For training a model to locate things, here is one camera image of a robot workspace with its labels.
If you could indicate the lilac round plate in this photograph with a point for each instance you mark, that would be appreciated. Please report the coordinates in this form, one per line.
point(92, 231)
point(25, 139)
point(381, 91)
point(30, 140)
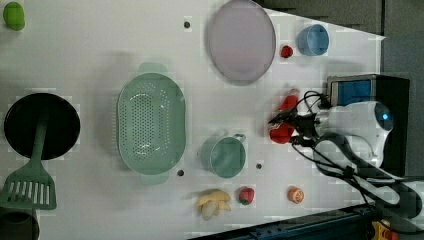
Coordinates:
point(241, 40)

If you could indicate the green toy fruit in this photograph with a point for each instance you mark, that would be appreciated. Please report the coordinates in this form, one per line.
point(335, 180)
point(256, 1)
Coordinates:
point(14, 16)

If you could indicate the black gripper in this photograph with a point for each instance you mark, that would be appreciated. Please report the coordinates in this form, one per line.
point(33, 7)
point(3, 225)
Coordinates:
point(304, 125)

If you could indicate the toy strawberry near banana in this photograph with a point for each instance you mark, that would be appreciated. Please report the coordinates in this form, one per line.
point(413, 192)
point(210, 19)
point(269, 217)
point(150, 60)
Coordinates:
point(246, 195)

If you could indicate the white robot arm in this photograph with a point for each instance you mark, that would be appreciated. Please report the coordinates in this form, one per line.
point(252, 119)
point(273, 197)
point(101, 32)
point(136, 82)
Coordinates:
point(347, 142)

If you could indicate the toy banana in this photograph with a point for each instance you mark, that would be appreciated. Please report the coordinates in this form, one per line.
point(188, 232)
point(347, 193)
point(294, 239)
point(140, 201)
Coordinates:
point(211, 204)

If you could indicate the green mug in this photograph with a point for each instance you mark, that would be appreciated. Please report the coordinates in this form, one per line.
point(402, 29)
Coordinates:
point(224, 156)

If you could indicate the green spatula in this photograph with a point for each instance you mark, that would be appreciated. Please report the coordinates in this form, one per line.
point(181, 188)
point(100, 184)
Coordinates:
point(31, 186)

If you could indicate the yellow red object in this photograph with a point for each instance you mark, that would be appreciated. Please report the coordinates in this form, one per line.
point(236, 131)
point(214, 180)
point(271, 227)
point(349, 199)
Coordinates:
point(382, 231)

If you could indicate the blue bowl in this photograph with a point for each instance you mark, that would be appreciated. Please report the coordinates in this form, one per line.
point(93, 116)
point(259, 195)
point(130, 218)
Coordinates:
point(313, 40)

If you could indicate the blue bin at table edge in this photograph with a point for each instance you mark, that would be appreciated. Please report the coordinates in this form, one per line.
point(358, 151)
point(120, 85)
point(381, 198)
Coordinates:
point(351, 223)

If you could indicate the toy strawberry near plate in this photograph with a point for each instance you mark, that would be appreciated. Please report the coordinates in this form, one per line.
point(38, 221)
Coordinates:
point(286, 51)

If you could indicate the red ketchup bottle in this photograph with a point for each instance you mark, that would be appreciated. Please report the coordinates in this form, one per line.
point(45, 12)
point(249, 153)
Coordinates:
point(283, 135)

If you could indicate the black cylinder cup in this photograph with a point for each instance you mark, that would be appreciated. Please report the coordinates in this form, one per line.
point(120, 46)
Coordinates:
point(18, 224)

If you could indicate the green colander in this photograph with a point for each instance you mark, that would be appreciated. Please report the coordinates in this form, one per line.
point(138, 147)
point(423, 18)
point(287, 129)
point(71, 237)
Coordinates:
point(151, 131)

